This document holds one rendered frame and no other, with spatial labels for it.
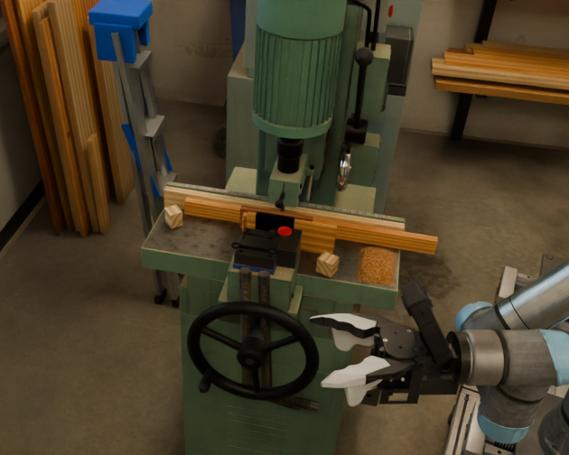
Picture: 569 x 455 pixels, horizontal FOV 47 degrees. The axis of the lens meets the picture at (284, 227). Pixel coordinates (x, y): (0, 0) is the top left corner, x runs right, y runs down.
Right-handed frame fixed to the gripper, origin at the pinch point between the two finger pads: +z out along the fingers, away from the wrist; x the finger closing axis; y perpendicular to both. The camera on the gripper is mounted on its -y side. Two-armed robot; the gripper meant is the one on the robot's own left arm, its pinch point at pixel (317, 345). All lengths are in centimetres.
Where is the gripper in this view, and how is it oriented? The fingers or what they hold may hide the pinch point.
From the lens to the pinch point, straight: 88.5
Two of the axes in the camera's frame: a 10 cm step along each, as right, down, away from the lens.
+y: -0.6, 8.7, 4.8
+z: -10.0, -0.2, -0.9
